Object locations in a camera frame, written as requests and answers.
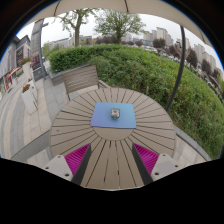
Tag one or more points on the far high-rise buildings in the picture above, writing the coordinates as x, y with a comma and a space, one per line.
161, 32

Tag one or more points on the tall grey sign pylon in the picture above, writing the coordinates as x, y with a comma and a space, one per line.
37, 43

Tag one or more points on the transparent green computer mouse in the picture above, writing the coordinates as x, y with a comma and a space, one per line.
115, 113

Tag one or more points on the brown slatted chair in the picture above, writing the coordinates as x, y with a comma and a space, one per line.
81, 78

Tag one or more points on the blue purple mouse pad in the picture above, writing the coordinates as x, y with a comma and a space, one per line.
100, 116

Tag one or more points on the large white flower planter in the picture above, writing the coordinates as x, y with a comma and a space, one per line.
28, 100

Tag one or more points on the dense round-crowned tree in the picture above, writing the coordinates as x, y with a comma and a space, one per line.
119, 23

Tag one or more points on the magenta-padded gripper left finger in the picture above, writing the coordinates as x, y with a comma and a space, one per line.
60, 165

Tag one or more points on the beige parasol canopy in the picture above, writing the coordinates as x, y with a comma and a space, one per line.
100, 5

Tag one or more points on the green hedge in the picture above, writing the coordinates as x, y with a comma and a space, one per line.
150, 70

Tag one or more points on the grey storefront building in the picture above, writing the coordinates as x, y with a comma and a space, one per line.
15, 56

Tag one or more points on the dark curved parasol pole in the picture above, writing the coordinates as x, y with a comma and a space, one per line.
180, 66

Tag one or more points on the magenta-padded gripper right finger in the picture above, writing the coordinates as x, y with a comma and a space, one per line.
165, 165

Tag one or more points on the small white flower planter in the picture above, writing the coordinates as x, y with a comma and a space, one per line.
27, 70

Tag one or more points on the thin-crowned tree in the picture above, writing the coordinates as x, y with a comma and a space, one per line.
77, 31

